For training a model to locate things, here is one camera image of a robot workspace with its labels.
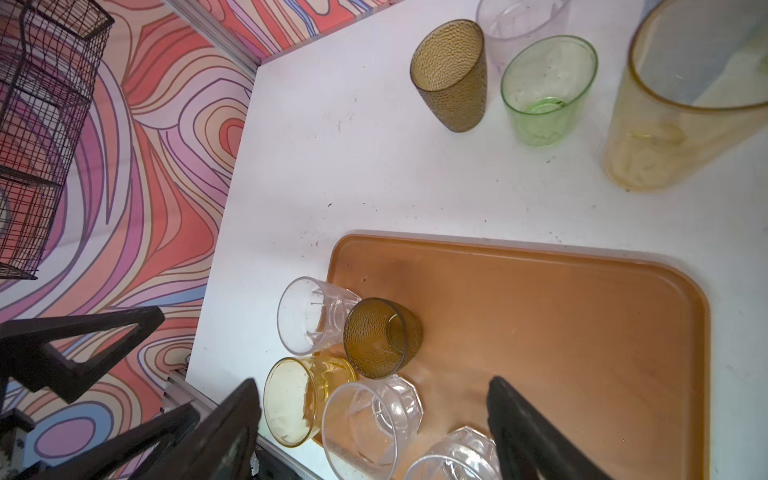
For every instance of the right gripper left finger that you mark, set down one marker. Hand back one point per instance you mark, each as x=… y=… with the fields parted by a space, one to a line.
x=222 y=445

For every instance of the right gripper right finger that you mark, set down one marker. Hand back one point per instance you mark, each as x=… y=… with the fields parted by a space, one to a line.
x=528 y=446

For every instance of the yellow short plastic glass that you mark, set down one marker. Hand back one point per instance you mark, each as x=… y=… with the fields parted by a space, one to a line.
x=296 y=393

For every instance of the brown plastic tray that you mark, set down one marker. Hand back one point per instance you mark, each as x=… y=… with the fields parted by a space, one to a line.
x=613 y=351

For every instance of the clear faceted glass front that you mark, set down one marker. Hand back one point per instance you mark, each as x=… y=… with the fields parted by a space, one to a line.
x=368 y=427

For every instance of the clear faceted glass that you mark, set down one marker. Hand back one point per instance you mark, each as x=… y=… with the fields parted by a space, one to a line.
x=311 y=315
x=368 y=427

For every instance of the brown short glass front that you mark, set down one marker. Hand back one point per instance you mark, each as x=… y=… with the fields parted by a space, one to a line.
x=380 y=337

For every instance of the green short glass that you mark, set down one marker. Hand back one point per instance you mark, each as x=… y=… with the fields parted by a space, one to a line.
x=544 y=88

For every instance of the brown tall glass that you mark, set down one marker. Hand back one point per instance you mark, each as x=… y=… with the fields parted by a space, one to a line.
x=449 y=71

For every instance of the yellow tall glass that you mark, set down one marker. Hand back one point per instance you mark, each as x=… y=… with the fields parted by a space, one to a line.
x=694 y=86

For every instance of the left black wire basket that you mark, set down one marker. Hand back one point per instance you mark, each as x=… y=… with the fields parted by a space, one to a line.
x=50 y=54

